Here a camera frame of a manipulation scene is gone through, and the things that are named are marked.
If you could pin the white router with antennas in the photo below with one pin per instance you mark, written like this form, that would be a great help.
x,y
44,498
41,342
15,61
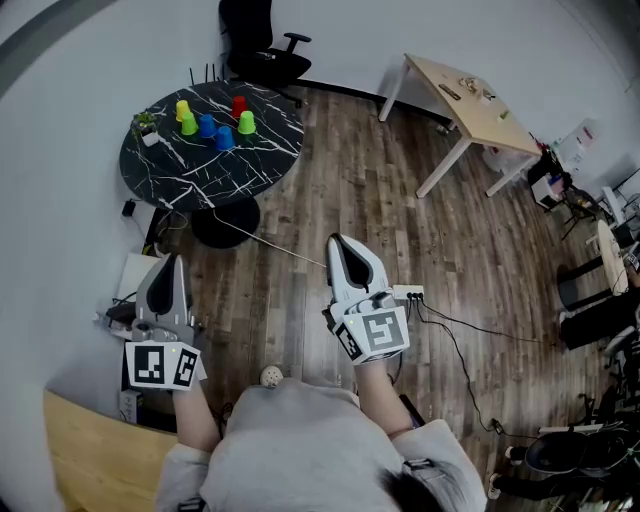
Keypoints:
x,y
205,74

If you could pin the person's right forearm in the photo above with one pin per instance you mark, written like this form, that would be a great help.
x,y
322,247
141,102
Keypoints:
x,y
380,400

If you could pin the white flat board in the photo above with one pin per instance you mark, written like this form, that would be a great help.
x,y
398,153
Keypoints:
x,y
137,275

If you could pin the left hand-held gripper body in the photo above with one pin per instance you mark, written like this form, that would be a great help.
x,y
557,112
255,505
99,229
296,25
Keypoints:
x,y
150,367

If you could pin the white power strip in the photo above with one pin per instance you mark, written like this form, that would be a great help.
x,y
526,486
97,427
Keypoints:
x,y
407,291

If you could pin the clear water bottle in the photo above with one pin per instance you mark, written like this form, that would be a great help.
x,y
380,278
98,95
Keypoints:
x,y
271,55

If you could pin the person's white shoe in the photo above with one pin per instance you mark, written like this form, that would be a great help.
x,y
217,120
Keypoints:
x,y
272,376

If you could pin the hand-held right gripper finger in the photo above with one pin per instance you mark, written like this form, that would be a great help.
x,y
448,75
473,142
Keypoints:
x,y
336,280
377,270

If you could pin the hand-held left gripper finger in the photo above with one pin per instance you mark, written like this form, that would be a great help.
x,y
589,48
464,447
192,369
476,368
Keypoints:
x,y
144,300
182,305

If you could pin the yellow paper cup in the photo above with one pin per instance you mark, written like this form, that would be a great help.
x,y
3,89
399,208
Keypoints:
x,y
182,109

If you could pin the pile of small beige objects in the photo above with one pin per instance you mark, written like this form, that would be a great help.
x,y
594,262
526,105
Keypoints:
x,y
472,86

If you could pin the white round side table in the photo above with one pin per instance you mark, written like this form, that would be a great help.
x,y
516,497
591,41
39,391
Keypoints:
x,y
612,257

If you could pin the light wooden desk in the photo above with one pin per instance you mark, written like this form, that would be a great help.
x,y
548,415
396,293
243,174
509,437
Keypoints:
x,y
480,117

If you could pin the small potted plant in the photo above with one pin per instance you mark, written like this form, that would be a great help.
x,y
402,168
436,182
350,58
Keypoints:
x,y
146,127

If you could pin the green paper cup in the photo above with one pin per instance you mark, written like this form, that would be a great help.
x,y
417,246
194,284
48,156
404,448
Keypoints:
x,y
189,124
246,123

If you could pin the black remote control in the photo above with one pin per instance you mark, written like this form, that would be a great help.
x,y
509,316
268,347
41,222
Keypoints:
x,y
449,92

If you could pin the person's grey shirt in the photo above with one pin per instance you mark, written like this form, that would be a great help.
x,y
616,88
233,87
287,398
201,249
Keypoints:
x,y
300,440

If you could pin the black round table base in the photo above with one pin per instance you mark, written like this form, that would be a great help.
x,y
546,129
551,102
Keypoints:
x,y
580,285

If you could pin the blue paper cup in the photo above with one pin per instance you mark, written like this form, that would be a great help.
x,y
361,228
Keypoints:
x,y
224,138
207,126

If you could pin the black office chair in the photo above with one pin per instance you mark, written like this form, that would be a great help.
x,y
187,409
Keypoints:
x,y
260,55

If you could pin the black harness buckle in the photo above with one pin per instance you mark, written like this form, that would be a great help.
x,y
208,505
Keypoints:
x,y
192,505
419,465

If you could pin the black power adapter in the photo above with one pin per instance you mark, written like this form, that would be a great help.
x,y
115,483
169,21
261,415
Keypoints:
x,y
128,207

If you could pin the black table pedestal base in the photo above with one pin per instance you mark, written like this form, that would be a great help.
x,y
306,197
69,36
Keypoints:
x,y
225,225

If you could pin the red paper cup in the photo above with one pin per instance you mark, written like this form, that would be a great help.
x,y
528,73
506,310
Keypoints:
x,y
239,106

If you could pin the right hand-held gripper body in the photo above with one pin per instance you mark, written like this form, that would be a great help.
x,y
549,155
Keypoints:
x,y
380,332

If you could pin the white storage box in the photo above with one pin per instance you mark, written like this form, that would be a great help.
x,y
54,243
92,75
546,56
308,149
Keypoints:
x,y
579,142

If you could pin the person's left forearm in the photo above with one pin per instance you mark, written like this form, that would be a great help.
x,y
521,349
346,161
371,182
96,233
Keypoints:
x,y
195,420

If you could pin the light wooden cabinet top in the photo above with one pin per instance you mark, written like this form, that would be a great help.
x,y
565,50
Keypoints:
x,y
100,465

